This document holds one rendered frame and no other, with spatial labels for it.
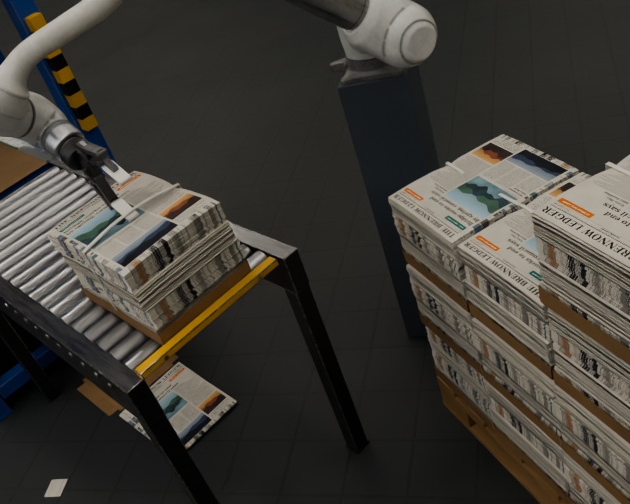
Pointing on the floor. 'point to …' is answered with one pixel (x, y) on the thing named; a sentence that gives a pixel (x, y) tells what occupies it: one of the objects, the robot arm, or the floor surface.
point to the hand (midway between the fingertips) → (127, 197)
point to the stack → (518, 325)
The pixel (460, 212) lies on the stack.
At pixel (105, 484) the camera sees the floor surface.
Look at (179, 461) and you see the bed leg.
